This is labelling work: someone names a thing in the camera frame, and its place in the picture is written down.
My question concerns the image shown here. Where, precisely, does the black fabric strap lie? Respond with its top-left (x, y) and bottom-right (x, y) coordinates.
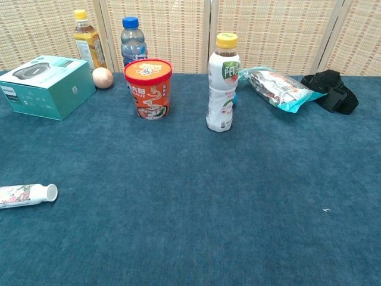
top-left (300, 69), bottom-right (360, 116)

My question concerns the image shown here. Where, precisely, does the teal cardboard box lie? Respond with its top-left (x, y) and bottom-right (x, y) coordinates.
top-left (0, 55), bottom-right (97, 122)

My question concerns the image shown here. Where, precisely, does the blue tablecloth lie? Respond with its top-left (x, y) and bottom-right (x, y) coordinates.
top-left (0, 69), bottom-right (381, 286)

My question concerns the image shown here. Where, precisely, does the teal plastic snack package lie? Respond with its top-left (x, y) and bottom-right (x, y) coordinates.
top-left (239, 66), bottom-right (328, 114)

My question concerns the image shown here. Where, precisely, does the yellow-capped tea bottle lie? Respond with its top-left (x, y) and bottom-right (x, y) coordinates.
top-left (73, 9), bottom-right (107, 70)

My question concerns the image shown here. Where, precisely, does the bamboo folding screen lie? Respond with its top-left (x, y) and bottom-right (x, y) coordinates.
top-left (0, 0), bottom-right (381, 77)

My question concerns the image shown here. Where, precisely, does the red instant noodle cup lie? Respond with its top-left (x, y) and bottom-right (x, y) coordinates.
top-left (123, 58), bottom-right (173, 120)

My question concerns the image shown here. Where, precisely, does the floral white tube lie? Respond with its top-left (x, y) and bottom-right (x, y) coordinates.
top-left (0, 183), bottom-right (58, 210)

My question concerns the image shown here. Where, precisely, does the blue-capped water bottle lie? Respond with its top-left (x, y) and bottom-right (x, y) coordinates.
top-left (120, 16), bottom-right (148, 68)

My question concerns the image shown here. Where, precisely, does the beige egg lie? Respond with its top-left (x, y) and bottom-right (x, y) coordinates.
top-left (92, 67), bottom-right (114, 89)

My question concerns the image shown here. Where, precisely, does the white yellow-capped drink bottle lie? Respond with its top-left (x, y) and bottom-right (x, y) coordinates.
top-left (205, 32), bottom-right (241, 133)

